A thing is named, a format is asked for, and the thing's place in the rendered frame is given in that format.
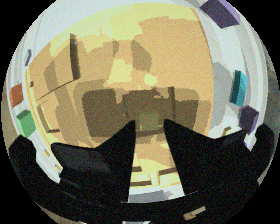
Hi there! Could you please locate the teal square block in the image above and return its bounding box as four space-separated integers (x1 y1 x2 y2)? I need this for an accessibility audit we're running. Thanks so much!
230 69 247 108

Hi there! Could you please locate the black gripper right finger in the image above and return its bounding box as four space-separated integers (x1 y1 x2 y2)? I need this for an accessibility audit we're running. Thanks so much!
164 118 247 196

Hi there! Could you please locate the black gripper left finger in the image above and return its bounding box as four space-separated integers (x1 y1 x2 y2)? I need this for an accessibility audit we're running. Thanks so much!
50 119 136 202

